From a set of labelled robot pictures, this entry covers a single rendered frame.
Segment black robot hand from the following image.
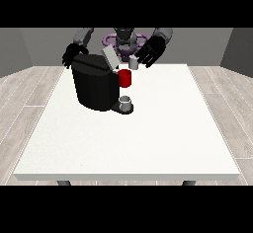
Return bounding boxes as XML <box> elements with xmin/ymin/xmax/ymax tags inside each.
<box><xmin>61</xmin><ymin>42</ymin><xmax>90</xmax><ymax>70</ymax></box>
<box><xmin>134</xmin><ymin>35</ymin><xmax>167</xmax><ymax>69</ymax></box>

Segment small grey coffee pod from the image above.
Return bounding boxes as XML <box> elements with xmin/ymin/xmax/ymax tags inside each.
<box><xmin>127</xmin><ymin>55</ymin><xmax>139</xmax><ymax>71</ymax></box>

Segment red pod holder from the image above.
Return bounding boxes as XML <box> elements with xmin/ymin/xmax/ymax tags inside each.
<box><xmin>117</xmin><ymin>68</ymin><xmax>132</xmax><ymax>89</ymax></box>

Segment black coffee machine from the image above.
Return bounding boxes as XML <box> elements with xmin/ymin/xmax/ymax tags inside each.
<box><xmin>70</xmin><ymin>53</ymin><xmax>135</xmax><ymax>116</ymax></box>

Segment pale grey machine lid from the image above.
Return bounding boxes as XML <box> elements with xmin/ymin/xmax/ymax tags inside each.
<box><xmin>100</xmin><ymin>44</ymin><xmax>122</xmax><ymax>71</ymax></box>

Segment grey robot trunk purple rings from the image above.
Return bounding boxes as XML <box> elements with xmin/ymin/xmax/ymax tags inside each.
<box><xmin>102</xmin><ymin>28</ymin><xmax>146</xmax><ymax>63</ymax></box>

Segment small grey cup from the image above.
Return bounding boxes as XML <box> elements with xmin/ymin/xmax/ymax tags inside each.
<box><xmin>118</xmin><ymin>95</ymin><xmax>133</xmax><ymax>112</ymax></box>

